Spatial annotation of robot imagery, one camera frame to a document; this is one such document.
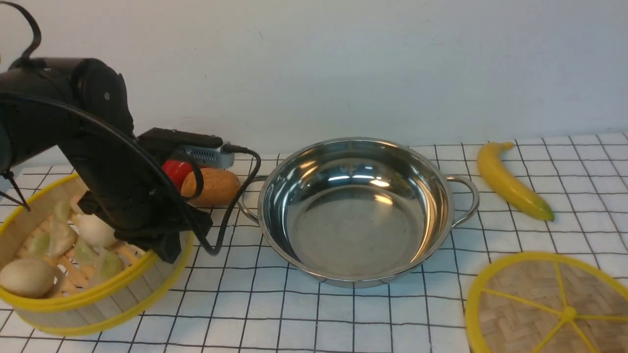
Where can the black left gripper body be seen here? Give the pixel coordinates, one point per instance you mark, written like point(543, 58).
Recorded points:
point(150, 222)

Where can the yellow-rimmed bamboo steamer basket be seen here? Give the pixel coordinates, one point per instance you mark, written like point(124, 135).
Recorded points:
point(78, 309)

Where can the yellow woven steamer lid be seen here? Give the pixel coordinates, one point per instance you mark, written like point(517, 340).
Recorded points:
point(538, 302)

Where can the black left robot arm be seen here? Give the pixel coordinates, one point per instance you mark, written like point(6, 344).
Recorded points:
point(81, 107)

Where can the stainless steel pot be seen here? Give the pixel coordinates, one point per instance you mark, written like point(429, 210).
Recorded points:
point(359, 212)

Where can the red bell pepper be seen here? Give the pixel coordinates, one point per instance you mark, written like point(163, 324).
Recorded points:
point(177, 171)

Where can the green dumpling front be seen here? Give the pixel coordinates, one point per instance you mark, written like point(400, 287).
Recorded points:
point(108, 265)

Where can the brown potato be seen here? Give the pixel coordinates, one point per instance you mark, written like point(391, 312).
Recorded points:
point(220, 187)

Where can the green translucent dumpling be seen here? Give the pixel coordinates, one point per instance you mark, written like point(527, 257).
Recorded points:
point(39, 245)

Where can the white grid tablecloth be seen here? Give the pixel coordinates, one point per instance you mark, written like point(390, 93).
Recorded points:
point(249, 300)

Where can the beige bun bottom edge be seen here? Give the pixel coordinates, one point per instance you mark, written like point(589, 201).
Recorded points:
point(28, 277)

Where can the yellow banana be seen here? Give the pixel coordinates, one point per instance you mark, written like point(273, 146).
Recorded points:
point(507, 186)

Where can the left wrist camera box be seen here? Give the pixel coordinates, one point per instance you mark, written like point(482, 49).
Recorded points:
point(205, 150)

